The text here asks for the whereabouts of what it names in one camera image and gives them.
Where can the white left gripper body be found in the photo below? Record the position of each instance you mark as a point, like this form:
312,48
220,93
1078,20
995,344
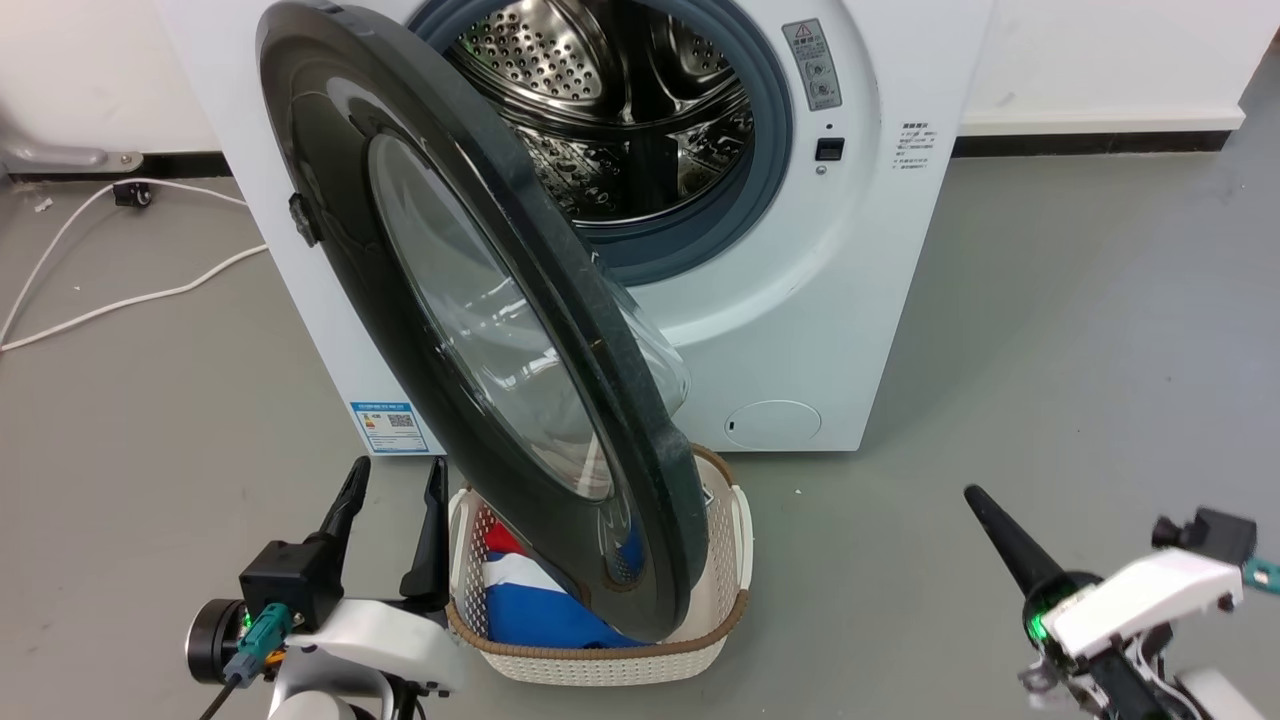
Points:
390,635

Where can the round white filter cover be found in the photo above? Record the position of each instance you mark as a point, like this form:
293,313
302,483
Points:
773,424

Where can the black door latch slot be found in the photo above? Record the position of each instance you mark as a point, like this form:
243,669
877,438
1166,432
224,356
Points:
830,149

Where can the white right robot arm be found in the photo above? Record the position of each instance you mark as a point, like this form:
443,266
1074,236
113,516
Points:
1125,692

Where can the grey warning sticker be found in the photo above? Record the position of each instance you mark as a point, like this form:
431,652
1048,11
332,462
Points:
812,65

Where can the white front-load washing machine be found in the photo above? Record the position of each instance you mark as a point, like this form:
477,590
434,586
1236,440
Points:
850,300

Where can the grey-blue rubber door gasket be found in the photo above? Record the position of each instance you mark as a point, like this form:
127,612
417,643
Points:
775,150

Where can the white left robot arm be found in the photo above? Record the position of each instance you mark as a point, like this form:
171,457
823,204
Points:
310,705

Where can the grey metal pipe bracket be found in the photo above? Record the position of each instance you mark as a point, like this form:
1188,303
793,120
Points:
60,156

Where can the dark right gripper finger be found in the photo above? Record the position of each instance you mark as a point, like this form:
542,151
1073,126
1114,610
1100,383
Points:
1010,535

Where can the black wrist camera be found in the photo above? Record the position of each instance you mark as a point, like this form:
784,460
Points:
1210,533
290,585

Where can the cream woven laundry basket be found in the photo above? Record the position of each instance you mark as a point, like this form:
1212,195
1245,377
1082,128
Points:
600,665

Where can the blue energy label sticker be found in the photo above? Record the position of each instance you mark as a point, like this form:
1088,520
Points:
388,427

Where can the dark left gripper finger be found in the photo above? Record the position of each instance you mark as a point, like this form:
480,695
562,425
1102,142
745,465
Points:
346,505
430,545

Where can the stainless steel washer drum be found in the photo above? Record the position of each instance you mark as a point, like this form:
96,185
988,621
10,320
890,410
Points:
600,60

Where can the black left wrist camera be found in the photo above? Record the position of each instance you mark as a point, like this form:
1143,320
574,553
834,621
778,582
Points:
290,585

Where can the black round washing machine door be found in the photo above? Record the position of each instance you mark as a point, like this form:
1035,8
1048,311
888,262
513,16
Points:
645,480

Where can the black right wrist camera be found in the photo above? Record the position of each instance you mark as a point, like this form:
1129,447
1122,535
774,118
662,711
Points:
1210,533

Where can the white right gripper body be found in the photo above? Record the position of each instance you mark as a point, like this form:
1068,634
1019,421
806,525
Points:
1140,600

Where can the blue red white garment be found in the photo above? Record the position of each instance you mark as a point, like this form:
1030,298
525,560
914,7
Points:
540,610

